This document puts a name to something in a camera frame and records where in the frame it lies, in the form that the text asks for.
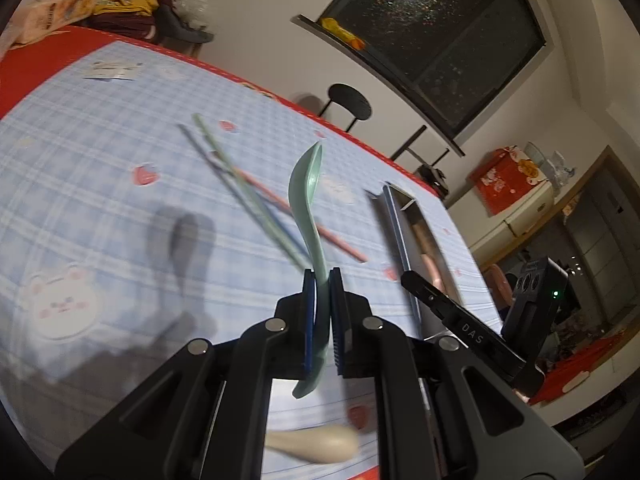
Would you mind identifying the red printed gift box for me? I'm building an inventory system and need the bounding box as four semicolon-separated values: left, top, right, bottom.
467;145;552;217

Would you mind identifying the red cloth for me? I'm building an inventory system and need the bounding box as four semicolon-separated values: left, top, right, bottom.
527;332;627;407

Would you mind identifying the orange snack packet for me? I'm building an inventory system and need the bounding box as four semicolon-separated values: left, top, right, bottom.
320;17;368;51

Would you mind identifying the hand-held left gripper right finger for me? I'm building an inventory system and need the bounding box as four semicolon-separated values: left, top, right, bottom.
328;267;586;480

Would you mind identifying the cream refrigerator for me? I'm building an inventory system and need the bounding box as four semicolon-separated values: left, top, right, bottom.
467;175;557;262

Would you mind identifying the pile of clothes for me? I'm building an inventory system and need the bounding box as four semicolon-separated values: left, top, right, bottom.
87;0;177;42

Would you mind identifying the metal utensil tray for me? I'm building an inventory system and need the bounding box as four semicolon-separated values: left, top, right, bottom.
365;183;469;342

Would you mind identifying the green chopstick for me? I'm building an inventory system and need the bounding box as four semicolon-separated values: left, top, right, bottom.
193;113;307;267
199;124;313;272

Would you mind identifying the dark window sill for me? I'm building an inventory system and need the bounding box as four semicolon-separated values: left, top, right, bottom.
291;13;466;157

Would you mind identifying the pink stool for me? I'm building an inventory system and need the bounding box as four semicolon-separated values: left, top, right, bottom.
487;263;517;307

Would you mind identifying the pink chopstick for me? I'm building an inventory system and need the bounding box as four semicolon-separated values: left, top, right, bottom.
233;168;368;263

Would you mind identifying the black frame chair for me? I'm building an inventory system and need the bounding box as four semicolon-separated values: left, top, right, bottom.
389;124;451;167

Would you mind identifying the black round stool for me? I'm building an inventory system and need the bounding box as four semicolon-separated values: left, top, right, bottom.
319;83;374;134

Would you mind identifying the dark window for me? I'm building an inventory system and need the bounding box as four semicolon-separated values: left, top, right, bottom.
320;0;549;142

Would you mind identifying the cream spoon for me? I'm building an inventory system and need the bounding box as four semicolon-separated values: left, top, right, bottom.
263;423;361;464

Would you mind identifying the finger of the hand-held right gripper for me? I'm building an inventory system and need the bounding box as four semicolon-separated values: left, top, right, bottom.
401;269;464;335

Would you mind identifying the green spoon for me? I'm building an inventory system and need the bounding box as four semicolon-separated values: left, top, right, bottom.
287;141;334;400

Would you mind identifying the small white paper packet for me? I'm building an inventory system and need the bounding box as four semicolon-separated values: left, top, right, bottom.
82;59;144;82

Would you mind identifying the blue plaid printed tablecloth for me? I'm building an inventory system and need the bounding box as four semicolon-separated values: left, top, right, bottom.
0;25;506;480

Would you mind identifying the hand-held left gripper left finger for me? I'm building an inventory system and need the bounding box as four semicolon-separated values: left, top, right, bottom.
55;269;319;480

